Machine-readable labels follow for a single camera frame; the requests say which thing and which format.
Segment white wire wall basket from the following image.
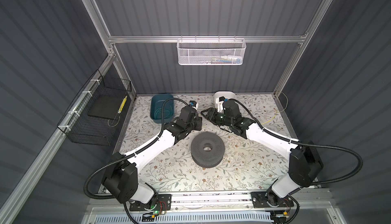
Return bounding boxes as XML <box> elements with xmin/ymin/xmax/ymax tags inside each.
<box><xmin>176</xmin><ymin>38</ymin><xmax>246</xmax><ymax>66</ymax></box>

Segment items in white basket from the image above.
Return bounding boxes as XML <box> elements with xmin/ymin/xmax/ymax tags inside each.
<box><xmin>200</xmin><ymin>55</ymin><xmax>242</xmax><ymax>64</ymax></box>

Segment black flat pad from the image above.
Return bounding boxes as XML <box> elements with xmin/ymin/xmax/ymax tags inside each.
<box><xmin>87</xmin><ymin>96</ymin><xmax>124</xmax><ymax>120</ymax></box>

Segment black wire wall basket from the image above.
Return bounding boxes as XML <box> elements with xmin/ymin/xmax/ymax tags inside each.
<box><xmin>58</xmin><ymin>71</ymin><xmax>132</xmax><ymax>146</ymax></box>

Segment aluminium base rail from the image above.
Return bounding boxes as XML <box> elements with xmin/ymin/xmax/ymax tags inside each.
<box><xmin>82</xmin><ymin>188</ymin><xmax>346</xmax><ymax>224</ymax></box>

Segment green cable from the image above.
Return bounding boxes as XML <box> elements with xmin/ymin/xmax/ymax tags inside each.
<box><xmin>154</xmin><ymin>107</ymin><xmax>172</xmax><ymax>120</ymax></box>

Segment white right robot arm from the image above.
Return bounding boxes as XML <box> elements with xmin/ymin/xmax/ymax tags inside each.
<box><xmin>201</xmin><ymin>97</ymin><xmax>324</xmax><ymax>207</ymax></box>

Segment grey perforated cable spool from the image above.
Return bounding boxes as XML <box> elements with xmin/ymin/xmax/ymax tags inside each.
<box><xmin>190</xmin><ymin>132</ymin><xmax>226</xmax><ymax>169</ymax></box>

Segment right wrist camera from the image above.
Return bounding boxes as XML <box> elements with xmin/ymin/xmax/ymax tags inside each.
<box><xmin>215</xmin><ymin>96</ymin><xmax>228</xmax><ymax>113</ymax></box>

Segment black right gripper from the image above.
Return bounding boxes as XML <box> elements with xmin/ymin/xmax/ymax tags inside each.
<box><xmin>201</xmin><ymin>107</ymin><xmax>233</xmax><ymax>128</ymax></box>

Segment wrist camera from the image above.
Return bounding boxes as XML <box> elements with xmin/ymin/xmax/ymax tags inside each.
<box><xmin>215</xmin><ymin>96</ymin><xmax>228</xmax><ymax>113</ymax></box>
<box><xmin>189</xmin><ymin>100</ymin><xmax>199</xmax><ymax>110</ymax></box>

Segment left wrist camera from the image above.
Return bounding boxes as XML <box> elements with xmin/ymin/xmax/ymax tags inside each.
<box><xmin>189</xmin><ymin>100</ymin><xmax>199</xmax><ymax>110</ymax></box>

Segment teal plastic tub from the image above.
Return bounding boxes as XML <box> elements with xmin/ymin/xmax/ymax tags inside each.
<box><xmin>150</xmin><ymin>94</ymin><xmax>175</xmax><ymax>124</ymax></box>

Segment white plastic tub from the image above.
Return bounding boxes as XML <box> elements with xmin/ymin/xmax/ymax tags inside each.
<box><xmin>214</xmin><ymin>91</ymin><xmax>236</xmax><ymax>105</ymax></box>

